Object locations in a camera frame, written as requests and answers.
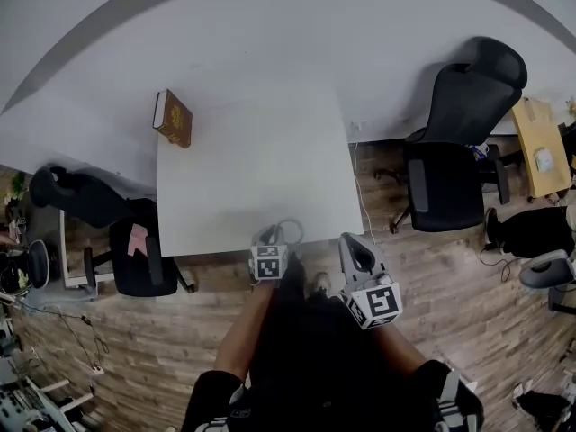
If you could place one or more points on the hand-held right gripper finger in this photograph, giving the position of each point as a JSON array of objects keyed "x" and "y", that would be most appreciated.
[
  {"x": 346, "y": 254},
  {"x": 373, "y": 255}
]

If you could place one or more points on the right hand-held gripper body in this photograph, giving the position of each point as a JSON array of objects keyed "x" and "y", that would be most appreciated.
[{"x": 377, "y": 302}]

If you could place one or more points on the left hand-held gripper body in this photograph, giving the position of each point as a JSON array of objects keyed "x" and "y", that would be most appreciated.
[{"x": 269, "y": 263}]

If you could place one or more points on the clear roll of tape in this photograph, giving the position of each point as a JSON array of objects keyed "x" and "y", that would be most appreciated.
[{"x": 294, "y": 228}]

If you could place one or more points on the person's right forearm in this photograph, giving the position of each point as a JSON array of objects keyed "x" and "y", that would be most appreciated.
[{"x": 398, "y": 347}]

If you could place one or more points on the person's left forearm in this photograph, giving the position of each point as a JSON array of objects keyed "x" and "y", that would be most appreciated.
[{"x": 245, "y": 326}]

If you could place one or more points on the person's shoe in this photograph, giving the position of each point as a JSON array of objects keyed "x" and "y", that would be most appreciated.
[{"x": 319, "y": 281}]

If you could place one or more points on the person's black clothing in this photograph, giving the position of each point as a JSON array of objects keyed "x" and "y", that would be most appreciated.
[{"x": 324, "y": 358}]

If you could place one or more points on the pink cloth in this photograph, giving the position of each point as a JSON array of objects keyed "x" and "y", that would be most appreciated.
[{"x": 137, "y": 241}]

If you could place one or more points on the black high-back office chair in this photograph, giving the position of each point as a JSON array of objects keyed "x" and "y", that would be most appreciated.
[{"x": 459, "y": 151}]

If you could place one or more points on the brown hardcover book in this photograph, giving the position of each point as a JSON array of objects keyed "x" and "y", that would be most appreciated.
[{"x": 176, "y": 119}]

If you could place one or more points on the black office chair with armrests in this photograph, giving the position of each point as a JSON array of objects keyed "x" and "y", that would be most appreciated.
[{"x": 117, "y": 223}]

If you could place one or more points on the grey chair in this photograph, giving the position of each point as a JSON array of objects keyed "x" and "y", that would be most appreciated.
[{"x": 546, "y": 270}]

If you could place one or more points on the small pale packet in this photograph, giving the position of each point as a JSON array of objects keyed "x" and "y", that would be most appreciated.
[{"x": 542, "y": 160}]

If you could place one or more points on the black bag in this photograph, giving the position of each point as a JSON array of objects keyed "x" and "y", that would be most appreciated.
[{"x": 542, "y": 407}]

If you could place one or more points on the white power plug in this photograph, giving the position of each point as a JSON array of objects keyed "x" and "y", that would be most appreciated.
[{"x": 97, "y": 369}]

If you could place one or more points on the green plant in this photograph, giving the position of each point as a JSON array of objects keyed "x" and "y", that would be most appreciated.
[{"x": 18, "y": 185}]

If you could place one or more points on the white metal frame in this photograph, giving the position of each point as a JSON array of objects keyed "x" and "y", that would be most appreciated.
[{"x": 65, "y": 259}]

